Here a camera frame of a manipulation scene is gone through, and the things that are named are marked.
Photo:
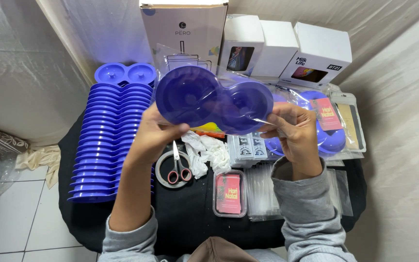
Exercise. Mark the bagged purple mould with card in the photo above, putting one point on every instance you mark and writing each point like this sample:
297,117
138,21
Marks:
327,123

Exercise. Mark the pile of clear plastic bags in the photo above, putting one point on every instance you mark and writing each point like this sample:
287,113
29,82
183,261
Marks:
267,193

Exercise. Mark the clear pouch with beige card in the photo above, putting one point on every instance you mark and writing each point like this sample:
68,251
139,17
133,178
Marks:
351,123

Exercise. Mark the roll of clear tape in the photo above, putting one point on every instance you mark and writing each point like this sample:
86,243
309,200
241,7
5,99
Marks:
172,170

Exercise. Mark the tall white cardboard box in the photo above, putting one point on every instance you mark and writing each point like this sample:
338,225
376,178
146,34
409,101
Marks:
184,32

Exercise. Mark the white box with portrait print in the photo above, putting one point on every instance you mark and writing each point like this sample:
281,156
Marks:
240,45

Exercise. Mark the person's left hand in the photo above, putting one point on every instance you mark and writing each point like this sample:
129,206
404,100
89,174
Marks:
155,134

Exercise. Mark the black table cloth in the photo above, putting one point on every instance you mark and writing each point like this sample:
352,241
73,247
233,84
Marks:
187,218

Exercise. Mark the stack of patterned sachets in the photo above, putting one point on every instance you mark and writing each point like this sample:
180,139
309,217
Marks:
247,147

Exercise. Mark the purple double-cup mould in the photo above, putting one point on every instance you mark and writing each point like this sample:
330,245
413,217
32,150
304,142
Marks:
213,100

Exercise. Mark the colourful plastic wrapper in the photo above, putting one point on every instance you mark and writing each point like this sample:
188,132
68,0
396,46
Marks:
209,128

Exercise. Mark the brown cloth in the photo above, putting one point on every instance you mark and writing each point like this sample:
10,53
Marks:
222,251

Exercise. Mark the row of purple moulds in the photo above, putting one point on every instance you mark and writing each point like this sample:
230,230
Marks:
111,142

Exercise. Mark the clear tub of pink cards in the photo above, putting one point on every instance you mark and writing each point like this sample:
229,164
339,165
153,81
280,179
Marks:
229,193

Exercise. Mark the cream cloth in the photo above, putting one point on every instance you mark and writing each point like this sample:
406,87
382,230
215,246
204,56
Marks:
40,160

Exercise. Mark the crumpled white tissue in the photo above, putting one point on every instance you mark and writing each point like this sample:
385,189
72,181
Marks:
206,151

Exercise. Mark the plain white box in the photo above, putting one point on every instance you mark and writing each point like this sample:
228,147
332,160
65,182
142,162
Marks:
275,49

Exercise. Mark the clear plastic sleeve bag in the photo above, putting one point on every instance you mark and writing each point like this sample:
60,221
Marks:
227,91

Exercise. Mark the leaf-patterned cushion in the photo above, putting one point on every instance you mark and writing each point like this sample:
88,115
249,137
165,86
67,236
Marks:
0,138

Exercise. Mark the person's right hand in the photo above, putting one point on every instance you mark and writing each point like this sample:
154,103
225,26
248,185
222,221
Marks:
296,134

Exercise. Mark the white box with colourful print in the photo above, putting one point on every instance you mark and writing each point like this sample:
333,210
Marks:
316,56

